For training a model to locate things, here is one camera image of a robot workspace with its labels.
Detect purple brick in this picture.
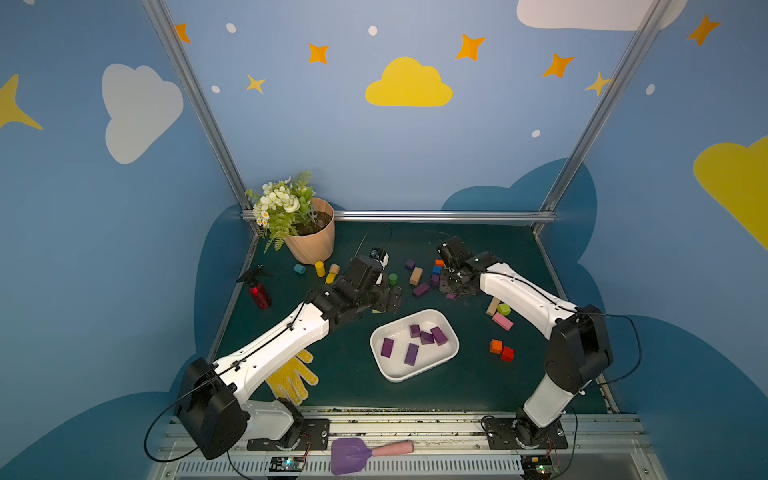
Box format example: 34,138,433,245
404,343,419,367
380,338,394,358
412,283,430,298

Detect white plastic storage bin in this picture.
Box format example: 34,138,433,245
369,309,460,383

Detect dark purple block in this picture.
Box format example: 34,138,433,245
420,331,435,345

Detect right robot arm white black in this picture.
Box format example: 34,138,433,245
437,236,614,433

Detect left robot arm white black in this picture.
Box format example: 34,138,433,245
173,248,402,460

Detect tan wooden brick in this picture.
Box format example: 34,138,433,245
409,267,423,286

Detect tan brick right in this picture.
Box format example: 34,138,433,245
486,297,501,317

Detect pink brick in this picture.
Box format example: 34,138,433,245
492,312,514,331

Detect red cube right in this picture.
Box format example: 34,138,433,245
500,347,515,362

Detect red spray bottle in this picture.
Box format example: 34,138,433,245
236,264,272,310

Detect potted plant terracotta pot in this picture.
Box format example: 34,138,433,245
245,171,335,265

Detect yellow work glove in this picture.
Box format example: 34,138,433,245
266,350,319,406

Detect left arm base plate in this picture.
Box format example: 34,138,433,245
247,418,330,451

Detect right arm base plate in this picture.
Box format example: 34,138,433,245
480,415,569,450

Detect purple toy shovel pink handle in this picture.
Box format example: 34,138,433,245
331,438,414,476

